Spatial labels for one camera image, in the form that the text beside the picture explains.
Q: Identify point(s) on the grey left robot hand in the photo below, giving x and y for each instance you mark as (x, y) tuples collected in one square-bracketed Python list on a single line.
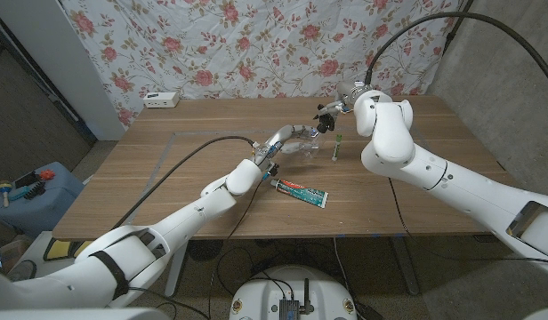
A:
[(283, 133)]

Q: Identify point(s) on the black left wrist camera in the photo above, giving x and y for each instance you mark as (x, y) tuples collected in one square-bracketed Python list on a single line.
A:
[(271, 170)]

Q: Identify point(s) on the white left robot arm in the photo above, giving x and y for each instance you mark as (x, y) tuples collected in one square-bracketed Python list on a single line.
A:
[(180, 220)]

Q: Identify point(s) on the yellow blue rattle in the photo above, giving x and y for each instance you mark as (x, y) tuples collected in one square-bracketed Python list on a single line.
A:
[(4, 187)]

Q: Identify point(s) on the orange toy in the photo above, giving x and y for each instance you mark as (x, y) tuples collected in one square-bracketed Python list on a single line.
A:
[(47, 174)]

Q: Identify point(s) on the white power strip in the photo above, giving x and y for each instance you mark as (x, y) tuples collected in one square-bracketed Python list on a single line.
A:
[(160, 100)]

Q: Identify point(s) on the blue storage box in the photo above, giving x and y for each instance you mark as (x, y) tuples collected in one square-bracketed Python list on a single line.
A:
[(47, 209)]

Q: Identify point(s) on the black block toy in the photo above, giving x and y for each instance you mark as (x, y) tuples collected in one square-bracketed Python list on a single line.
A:
[(27, 179)]

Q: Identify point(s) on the green white marker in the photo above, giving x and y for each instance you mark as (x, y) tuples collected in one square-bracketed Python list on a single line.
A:
[(336, 147)]

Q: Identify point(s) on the toothpaste tube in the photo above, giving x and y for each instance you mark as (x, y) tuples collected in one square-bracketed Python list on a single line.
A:
[(300, 193)]

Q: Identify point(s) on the yellow black floor mat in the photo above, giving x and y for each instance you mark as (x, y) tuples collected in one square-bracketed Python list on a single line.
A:
[(56, 250)]

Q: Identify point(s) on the white table leg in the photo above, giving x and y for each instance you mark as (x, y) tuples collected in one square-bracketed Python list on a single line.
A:
[(405, 266), (176, 266)]

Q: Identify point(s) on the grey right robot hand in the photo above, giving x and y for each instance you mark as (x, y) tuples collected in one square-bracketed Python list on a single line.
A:
[(348, 93)]

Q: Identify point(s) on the grey tape table outline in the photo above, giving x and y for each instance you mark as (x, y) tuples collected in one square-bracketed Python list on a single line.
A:
[(203, 132)]

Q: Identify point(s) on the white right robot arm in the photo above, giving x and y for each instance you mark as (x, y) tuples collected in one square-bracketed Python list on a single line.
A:
[(434, 178)]

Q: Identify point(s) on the black bristle brush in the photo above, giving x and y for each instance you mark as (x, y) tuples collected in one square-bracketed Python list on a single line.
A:
[(36, 190)]

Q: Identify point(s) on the floral backdrop cloth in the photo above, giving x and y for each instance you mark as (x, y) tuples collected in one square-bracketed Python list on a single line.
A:
[(256, 49)]

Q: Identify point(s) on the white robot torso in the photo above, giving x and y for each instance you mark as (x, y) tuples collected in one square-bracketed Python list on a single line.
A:
[(265, 293)]

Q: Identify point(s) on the black backdrop pole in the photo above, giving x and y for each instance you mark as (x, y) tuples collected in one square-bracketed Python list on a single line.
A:
[(456, 24)]

